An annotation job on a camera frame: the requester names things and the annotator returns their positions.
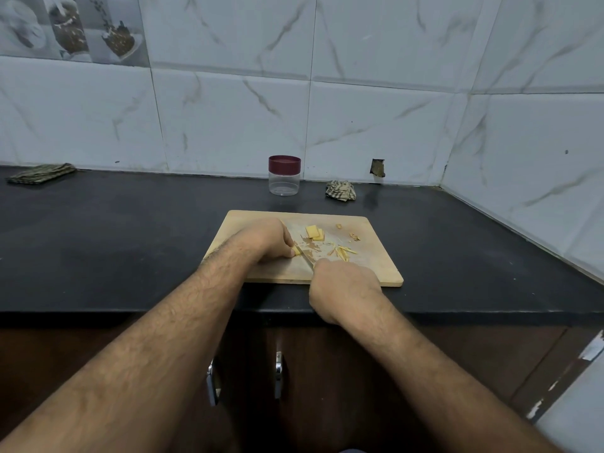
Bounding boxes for person's right hand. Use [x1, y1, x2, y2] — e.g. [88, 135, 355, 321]
[308, 258, 384, 327]

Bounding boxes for person's left hand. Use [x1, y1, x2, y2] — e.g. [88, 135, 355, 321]
[219, 216, 296, 276]

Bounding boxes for pile of ginger strips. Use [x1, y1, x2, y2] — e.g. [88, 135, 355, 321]
[291, 240, 362, 263]

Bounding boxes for wooden cutting board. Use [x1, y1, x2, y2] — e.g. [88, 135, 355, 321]
[201, 210, 405, 288]

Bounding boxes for yellow handled knife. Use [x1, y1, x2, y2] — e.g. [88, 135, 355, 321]
[297, 244, 317, 272]

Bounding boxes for clear jar maroon lid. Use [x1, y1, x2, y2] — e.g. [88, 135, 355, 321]
[268, 154, 302, 197]

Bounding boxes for person's right forearm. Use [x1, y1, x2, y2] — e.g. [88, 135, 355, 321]
[347, 295, 562, 453]

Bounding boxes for person's left forearm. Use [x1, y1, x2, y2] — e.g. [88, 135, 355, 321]
[0, 242, 258, 453]

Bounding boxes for small ginger peel scraps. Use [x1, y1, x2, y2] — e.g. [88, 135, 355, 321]
[334, 221, 362, 242]

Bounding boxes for black countertop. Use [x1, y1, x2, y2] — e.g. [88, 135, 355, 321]
[0, 165, 604, 325]

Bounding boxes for crumpled patterned cloth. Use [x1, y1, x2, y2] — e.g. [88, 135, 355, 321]
[325, 180, 358, 204]

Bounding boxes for brown wooden cabinet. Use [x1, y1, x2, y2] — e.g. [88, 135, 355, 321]
[0, 316, 604, 453]

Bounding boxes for folded green cloth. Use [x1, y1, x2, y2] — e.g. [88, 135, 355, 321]
[6, 162, 77, 187]

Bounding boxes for decorative picture tiles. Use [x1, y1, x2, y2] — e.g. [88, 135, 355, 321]
[0, 0, 150, 69]

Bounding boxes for metal cabinet handle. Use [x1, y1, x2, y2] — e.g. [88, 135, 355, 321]
[206, 359, 223, 408]
[274, 350, 287, 402]

